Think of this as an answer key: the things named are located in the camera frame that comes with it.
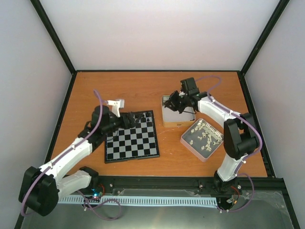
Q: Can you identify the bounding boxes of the light blue cable duct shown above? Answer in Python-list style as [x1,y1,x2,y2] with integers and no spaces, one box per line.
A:
[57,195,218,207]

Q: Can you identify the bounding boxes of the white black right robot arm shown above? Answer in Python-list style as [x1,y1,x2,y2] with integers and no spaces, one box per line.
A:
[164,78,263,193]

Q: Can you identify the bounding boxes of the black white chess board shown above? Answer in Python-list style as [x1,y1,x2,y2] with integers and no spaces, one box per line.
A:
[104,110,160,164]

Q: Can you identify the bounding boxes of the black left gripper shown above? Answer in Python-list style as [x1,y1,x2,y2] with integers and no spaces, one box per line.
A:
[103,113,143,134]

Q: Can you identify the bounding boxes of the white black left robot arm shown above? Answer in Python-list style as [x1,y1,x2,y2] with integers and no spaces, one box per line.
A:
[19,105,143,216]

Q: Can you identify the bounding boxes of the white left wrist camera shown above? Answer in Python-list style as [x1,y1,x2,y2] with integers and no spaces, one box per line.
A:
[106,99,125,118]

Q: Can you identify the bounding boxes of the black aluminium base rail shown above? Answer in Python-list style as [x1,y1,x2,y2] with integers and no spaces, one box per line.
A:
[57,175,285,198]

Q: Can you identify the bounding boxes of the black frame post right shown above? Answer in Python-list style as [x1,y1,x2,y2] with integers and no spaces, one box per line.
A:
[240,0,291,75]

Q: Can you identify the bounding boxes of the black frame post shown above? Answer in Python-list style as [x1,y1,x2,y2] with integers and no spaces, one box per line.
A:
[30,0,76,75]
[240,0,291,75]

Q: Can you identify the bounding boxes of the silver tin lid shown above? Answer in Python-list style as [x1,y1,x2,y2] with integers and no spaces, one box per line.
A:
[180,118,224,162]

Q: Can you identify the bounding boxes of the gold metal tin box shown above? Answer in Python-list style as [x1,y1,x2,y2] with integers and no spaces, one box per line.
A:
[162,95,196,128]

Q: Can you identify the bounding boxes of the black frame post left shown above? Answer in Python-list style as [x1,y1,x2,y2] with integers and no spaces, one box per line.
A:
[30,0,76,75]

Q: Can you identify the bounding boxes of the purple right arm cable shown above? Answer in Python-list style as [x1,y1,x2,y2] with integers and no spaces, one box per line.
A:
[194,75,264,177]

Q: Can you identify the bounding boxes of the purple cable loop bottom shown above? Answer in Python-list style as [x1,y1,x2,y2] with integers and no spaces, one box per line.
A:
[78,190,122,220]

